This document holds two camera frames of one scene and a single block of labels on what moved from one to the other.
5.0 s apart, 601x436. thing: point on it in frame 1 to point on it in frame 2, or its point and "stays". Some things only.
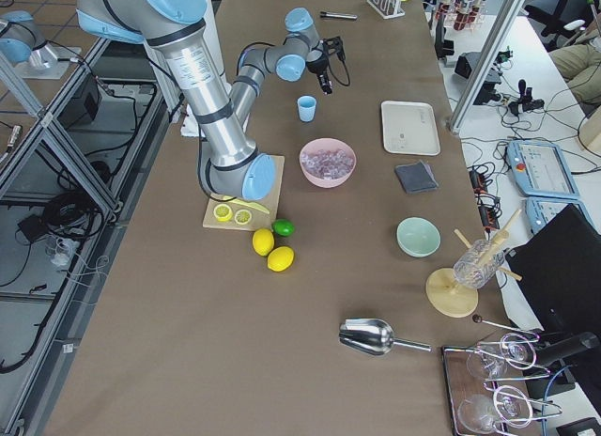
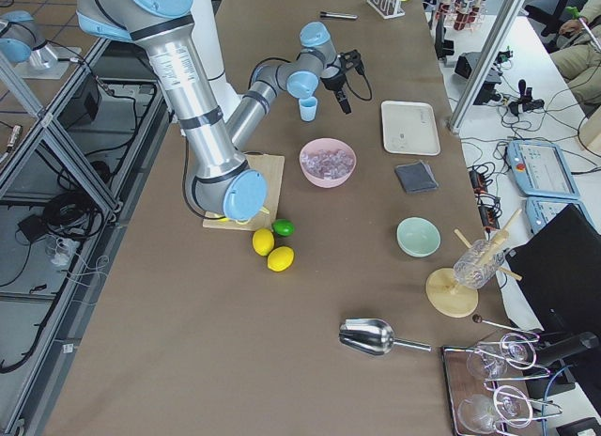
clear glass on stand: x=478 y=264 stays
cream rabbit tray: x=409 y=128 stays
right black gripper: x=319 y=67 to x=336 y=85
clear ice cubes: x=328 y=164 stays
